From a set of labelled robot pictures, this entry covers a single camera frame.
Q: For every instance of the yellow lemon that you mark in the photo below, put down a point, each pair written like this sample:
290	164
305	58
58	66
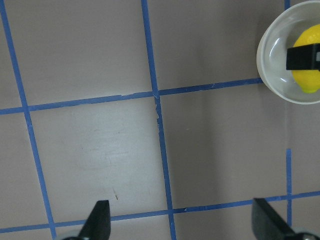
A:
308	80

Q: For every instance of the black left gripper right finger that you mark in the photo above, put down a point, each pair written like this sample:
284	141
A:
267	224

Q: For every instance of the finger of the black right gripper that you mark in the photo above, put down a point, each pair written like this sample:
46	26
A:
305	57

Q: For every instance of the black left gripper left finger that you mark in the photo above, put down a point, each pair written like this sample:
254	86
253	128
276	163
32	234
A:
98	224

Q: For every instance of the white ceramic bowl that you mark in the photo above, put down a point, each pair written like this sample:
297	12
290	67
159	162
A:
272	51

